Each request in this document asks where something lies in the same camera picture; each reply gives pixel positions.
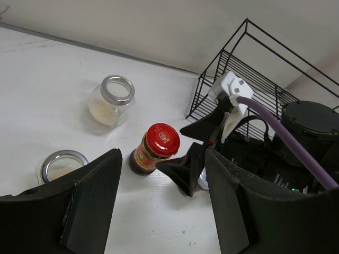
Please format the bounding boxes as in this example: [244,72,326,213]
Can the glass jar silver rim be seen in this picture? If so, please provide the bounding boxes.
[88,75,136,127]
[36,150,89,185]

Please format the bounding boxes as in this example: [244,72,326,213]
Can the red lid sauce jar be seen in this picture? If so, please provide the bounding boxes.
[129,123,181,176]

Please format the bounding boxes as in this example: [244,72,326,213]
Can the white lid spice jar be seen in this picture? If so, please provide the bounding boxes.
[177,169,210,193]

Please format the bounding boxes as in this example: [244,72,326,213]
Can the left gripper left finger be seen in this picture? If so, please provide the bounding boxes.
[1,149,122,253]

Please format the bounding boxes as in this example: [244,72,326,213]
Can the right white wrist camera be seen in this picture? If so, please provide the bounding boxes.
[208,71,254,143]

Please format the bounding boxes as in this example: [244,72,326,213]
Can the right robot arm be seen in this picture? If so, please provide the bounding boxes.
[156,101,338,196]

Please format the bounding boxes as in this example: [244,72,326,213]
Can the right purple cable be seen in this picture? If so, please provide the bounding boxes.
[237,95,339,191]

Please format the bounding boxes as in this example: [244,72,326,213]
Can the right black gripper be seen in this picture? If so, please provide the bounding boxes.
[155,105,308,198]

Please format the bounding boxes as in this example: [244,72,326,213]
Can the black wire rack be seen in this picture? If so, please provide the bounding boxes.
[186,18,338,121]

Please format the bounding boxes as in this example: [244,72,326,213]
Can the near glass jar silver rim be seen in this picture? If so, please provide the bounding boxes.
[36,150,89,185]

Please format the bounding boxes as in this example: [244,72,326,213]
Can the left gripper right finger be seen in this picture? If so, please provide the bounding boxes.
[205,148,338,253]

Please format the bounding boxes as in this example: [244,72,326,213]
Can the far glass jar silver rim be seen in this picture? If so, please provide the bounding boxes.
[88,75,136,127]

